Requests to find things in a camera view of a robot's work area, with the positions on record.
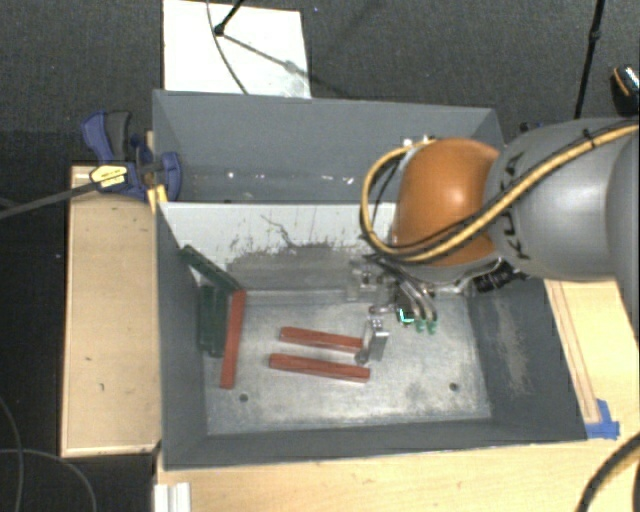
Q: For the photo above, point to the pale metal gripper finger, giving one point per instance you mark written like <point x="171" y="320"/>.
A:
<point x="365" y="350"/>
<point x="381" y="345"/>

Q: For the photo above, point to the red-brown flat block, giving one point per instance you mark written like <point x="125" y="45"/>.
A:
<point x="233" y="340"/>
<point x="320" y="339"/>
<point x="320" y="368"/>

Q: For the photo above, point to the grey metal bin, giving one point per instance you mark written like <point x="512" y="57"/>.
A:
<point x="320" y="415"/>

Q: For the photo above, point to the dark green flat block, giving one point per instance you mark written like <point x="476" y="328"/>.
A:
<point x="212" y="267"/>
<point x="206" y="320"/>
<point x="220" y="325"/>

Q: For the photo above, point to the pale wood board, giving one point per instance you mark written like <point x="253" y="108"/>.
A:
<point x="110" y="320"/>

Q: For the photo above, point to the black cylinder on white bracket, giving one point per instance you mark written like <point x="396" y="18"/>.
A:
<point x="492" y="280"/>

